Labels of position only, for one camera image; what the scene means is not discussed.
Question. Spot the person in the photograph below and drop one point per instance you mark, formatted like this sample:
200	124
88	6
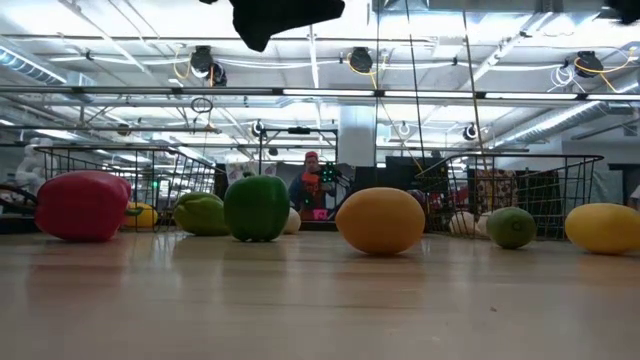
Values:
310	190

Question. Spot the orange citrus fruit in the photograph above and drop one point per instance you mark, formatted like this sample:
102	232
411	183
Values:
380	220

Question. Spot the black gantry frame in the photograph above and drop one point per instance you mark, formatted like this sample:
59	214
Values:
300	130

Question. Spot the white garlic bulb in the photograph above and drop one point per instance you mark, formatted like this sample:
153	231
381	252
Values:
464	224
294	221
485	222

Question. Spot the green lime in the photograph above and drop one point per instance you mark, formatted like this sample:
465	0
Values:
510	227

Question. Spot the overhead beam with light strips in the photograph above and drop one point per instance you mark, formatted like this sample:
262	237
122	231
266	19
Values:
150	91

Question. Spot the white humanoid figure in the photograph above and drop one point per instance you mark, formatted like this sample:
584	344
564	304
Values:
32	165

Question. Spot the red bell pepper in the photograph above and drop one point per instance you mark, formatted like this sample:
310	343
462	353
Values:
80	205

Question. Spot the silver spiral air duct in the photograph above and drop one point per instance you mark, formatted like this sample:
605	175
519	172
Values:
575	117

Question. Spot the white building pillar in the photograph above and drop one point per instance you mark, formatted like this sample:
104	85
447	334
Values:
357	135

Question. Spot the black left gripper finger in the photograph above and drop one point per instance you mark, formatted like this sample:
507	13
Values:
270	20

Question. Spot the yellow lemon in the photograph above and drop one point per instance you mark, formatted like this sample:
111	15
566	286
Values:
146	217
602	227

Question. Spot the light green bell pepper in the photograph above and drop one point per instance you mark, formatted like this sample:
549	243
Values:
200	215

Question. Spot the floral patterned cloth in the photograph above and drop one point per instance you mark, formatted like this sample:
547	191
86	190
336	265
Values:
495	190

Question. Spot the black background screen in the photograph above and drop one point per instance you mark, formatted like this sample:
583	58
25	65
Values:
400	175

